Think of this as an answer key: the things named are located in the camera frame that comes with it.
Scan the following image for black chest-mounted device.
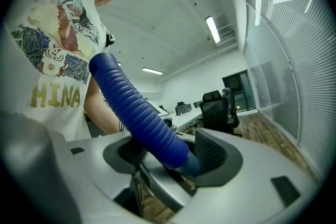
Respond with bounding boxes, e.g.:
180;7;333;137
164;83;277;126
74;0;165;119
104;31;117;48

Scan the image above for blue mop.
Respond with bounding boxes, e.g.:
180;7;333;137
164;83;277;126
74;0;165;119
88;52;202;178

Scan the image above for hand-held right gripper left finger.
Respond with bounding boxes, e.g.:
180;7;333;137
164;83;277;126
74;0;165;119
51;132;148;202

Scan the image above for dark glass door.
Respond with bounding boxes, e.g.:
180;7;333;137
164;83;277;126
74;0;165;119
222;70;257;113

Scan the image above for long ceiling light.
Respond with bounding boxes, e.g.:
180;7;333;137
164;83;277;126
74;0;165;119
205;15;221;44
142;67;164;76

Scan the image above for ceiling vent grille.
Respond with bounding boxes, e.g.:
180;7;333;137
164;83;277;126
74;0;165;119
214;13;236;40

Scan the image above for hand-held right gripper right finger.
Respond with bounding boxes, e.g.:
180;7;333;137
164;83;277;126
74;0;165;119
167;127;321;224

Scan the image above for wooden plank floor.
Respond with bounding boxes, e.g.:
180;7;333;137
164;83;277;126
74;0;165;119
143;112;321;221

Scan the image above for white desk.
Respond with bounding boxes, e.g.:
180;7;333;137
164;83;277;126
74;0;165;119
167;107;208;135

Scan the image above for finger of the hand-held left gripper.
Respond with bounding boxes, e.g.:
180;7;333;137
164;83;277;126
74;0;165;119
0;30;197;224

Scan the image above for white venetian blinds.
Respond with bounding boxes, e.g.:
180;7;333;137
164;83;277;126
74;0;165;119
236;0;336;184

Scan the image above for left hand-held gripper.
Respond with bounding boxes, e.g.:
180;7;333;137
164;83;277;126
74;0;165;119
145;100;178;134

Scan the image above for person's left forearm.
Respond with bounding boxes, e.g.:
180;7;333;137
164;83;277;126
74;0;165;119
83;74;131;136

